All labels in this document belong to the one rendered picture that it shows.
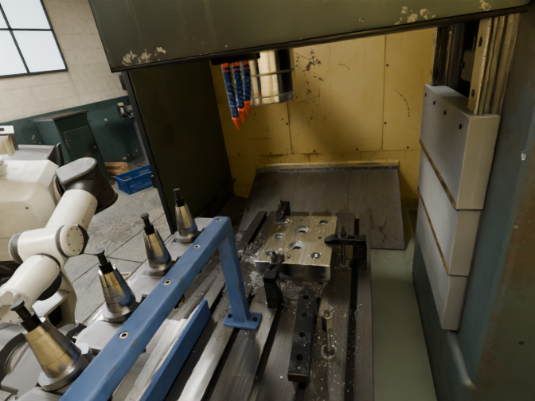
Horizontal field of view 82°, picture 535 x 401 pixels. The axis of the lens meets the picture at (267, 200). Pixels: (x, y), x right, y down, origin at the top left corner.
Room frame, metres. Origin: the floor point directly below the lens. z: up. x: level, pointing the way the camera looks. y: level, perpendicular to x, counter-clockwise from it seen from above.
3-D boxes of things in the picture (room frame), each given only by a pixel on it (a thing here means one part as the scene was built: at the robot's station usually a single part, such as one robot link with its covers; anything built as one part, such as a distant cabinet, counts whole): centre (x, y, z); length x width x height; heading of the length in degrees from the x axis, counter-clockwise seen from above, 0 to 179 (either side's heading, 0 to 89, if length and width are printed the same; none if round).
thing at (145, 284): (0.45, 0.24, 1.21); 0.07 x 0.05 x 0.01; 71
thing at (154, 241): (0.50, 0.22, 1.26); 0.04 x 0.04 x 0.07
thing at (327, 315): (0.50, -0.09, 0.96); 0.03 x 0.03 x 0.13
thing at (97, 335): (0.34, 0.28, 1.21); 0.07 x 0.05 x 0.01; 71
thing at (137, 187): (4.49, 1.87, 0.11); 0.62 x 0.42 x 0.22; 132
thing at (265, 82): (0.88, -0.04, 1.50); 0.16 x 0.16 x 0.12
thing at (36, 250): (0.59, 0.53, 1.20); 0.19 x 0.10 x 0.11; 1
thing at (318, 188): (1.51, -0.26, 0.75); 0.89 x 0.67 x 0.26; 71
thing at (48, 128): (4.62, 2.74, 0.59); 0.57 x 0.52 x 1.17; 155
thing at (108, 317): (0.40, 0.26, 1.21); 0.06 x 0.06 x 0.03
